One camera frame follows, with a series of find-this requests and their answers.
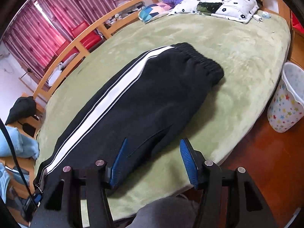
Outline black pants with white stripe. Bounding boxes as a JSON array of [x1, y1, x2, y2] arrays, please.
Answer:
[[33, 42, 224, 191]]

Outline grey trouser leg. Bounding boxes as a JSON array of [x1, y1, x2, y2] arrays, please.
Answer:
[[128, 197, 199, 228]]

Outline light blue fleece garment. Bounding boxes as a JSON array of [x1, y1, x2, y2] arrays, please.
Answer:
[[1, 126, 40, 203]]

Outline star patterned white bin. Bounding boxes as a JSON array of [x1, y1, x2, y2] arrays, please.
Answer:
[[267, 62, 304, 133]]

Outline black hat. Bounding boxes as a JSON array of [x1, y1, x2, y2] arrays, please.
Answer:
[[5, 96, 37, 125]]

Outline green bed blanket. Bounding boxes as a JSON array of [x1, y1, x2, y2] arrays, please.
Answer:
[[34, 14, 291, 220]]

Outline red chair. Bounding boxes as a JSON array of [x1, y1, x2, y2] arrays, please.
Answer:
[[56, 21, 101, 56]]

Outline colorful geometric cushion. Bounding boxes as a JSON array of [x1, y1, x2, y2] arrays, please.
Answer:
[[138, 2, 173, 24]]

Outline white floral pillow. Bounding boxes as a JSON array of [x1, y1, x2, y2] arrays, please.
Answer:
[[169, 0, 259, 24]]

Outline pink red curtain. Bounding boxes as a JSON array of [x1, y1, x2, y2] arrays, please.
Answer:
[[3, 0, 116, 79]]

